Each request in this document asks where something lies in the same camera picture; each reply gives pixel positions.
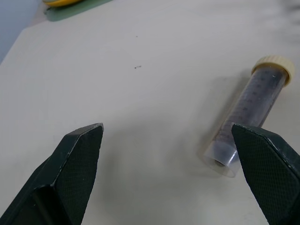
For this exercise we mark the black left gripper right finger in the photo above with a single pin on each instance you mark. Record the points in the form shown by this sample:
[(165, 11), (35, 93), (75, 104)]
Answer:
[(267, 168)]

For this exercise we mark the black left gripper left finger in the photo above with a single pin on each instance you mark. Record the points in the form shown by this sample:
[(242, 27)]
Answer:
[(63, 173)]

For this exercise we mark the clear tube with cream cap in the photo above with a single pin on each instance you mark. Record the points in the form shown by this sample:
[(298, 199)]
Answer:
[(255, 100)]

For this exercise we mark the green mat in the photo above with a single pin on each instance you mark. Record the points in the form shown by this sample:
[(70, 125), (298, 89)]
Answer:
[(70, 10)]

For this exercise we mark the yellow round object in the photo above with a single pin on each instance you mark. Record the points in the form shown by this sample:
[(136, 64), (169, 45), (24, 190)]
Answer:
[(61, 2)]

